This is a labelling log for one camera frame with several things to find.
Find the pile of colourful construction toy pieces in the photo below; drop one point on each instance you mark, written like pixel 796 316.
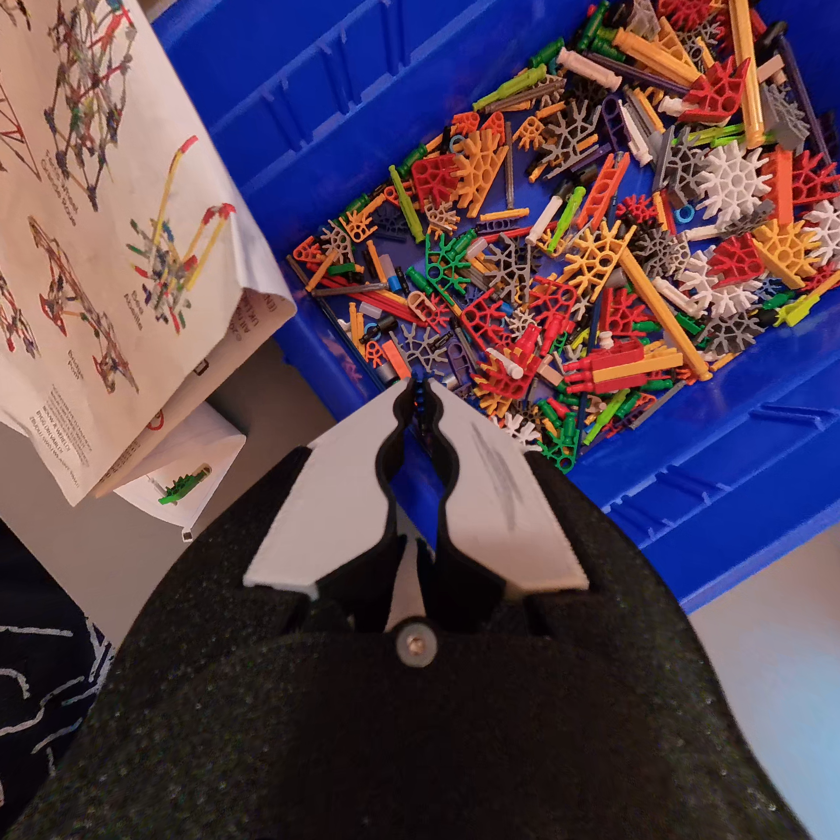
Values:
pixel 590 262

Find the printed toy instruction sheet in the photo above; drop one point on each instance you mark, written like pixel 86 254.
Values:
pixel 131 131

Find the white paper sheet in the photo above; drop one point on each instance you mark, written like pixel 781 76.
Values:
pixel 197 446

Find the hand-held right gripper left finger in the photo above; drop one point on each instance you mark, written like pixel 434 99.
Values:
pixel 328 499

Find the blue plastic bin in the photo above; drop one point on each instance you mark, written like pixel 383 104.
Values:
pixel 328 98

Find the dark printed cloth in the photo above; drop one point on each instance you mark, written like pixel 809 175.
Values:
pixel 39 669

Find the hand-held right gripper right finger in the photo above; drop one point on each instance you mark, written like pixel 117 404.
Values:
pixel 505 512

